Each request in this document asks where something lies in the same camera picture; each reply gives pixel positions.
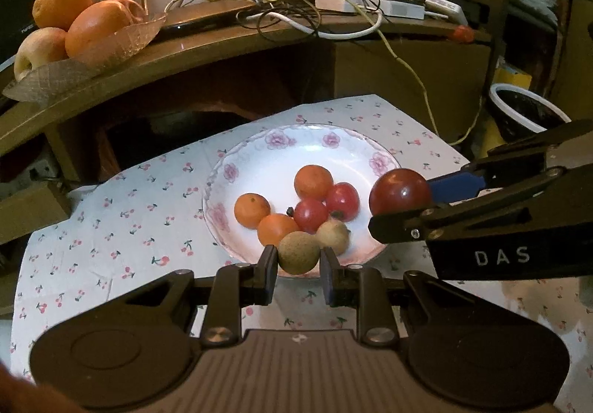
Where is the pale brown round fruit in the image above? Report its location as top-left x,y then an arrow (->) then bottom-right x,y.
316,219 -> 350,255

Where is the green-brown round fruit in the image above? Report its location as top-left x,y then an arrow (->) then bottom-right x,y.
277,231 -> 321,275

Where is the small orange tangerine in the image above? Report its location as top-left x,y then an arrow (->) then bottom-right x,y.
233,193 -> 271,229

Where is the red tomato with stem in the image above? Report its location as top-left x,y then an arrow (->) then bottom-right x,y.
286,197 -> 329,234

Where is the large orange tangerine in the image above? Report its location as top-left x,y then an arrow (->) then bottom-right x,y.
294,165 -> 334,201

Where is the yellow bin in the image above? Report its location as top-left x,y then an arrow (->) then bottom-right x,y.
471,83 -> 571,158

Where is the white floral ceramic plate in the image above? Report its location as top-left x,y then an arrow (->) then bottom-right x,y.
201,123 -> 403,267

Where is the small red object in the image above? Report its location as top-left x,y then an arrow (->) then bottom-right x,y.
450,24 -> 476,44

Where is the white power strip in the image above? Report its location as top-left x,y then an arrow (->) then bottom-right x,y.
315,0 -> 468,26

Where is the brown wooden tv cabinet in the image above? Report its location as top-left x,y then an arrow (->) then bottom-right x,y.
0,4 -> 493,257

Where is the black flat tray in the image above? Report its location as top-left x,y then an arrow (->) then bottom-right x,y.
161,0 -> 258,32

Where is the glass fruit dish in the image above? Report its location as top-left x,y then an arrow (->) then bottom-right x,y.
2,12 -> 167,107

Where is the front orange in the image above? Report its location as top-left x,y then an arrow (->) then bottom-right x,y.
64,0 -> 134,57

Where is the orange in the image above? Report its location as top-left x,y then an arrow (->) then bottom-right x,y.
64,0 -> 134,57
32,0 -> 93,32

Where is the pale apple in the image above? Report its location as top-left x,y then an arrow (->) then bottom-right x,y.
14,27 -> 67,82

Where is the top orange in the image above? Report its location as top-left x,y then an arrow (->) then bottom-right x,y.
32,0 -> 93,32

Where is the yellow cable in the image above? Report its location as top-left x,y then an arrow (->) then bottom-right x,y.
164,0 -> 484,148

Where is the white cable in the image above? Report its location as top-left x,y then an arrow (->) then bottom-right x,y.
235,6 -> 385,42

